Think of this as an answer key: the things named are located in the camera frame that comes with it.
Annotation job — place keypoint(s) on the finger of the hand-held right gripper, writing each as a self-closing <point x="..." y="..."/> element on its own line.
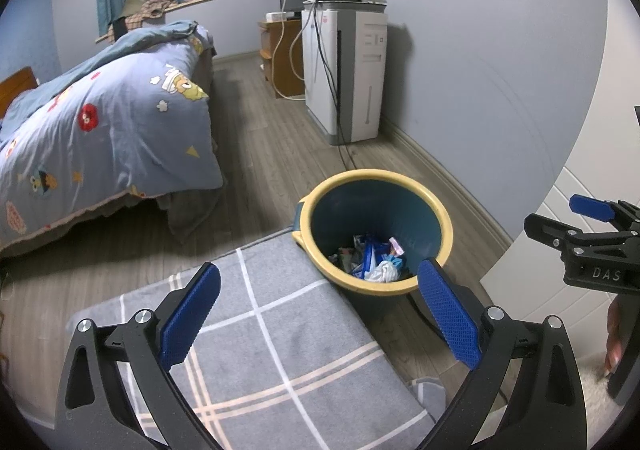
<point x="592" y="207"/>
<point x="550" y="232"/>

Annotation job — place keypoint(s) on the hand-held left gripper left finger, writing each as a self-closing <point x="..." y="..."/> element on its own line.
<point x="192" y="312"/>

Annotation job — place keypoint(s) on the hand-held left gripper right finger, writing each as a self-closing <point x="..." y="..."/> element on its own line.
<point x="450" y="315"/>

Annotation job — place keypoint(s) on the purple packet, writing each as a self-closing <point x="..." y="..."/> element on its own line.
<point x="396" y="245"/>

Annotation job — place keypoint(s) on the blue white small packet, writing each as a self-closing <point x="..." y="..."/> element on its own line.
<point x="370" y="257"/>

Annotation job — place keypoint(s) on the white green medicine box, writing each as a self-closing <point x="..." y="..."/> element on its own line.
<point x="346" y="257"/>

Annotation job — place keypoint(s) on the teal trash bin yellow rim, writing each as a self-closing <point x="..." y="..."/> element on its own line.
<point x="350" y="200"/>

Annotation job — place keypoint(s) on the person's right hand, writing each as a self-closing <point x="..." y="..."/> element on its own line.
<point x="612" y="340"/>

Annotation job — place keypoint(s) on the white panelled door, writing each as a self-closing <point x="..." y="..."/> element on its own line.
<point x="530" y="255"/>

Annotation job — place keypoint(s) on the grey cloth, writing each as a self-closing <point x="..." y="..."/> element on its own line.
<point x="427" y="397"/>

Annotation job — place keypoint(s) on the grey checked cushion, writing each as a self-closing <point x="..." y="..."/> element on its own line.
<point x="280" y="330"/>

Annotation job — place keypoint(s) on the white fluffy rug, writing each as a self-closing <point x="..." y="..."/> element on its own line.
<point x="595" y="405"/>

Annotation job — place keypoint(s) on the bed with blue cartoon duvet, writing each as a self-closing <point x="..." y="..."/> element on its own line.
<point x="110" y="130"/>

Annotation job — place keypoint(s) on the white air purifier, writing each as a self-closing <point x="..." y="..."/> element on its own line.
<point x="357" y="75"/>

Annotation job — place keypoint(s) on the wooden cabinet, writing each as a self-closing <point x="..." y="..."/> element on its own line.
<point x="272" y="55"/>

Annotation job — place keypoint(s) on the wooden bed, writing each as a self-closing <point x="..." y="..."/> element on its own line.
<point x="17" y="90"/>

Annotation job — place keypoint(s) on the checked cloth pile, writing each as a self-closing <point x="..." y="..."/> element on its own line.
<point x="152" y="10"/>

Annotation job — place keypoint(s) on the white box device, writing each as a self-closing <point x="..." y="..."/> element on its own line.
<point x="282" y="16"/>

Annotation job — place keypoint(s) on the wooden window sill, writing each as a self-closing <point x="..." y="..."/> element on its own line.
<point x="200" y="0"/>

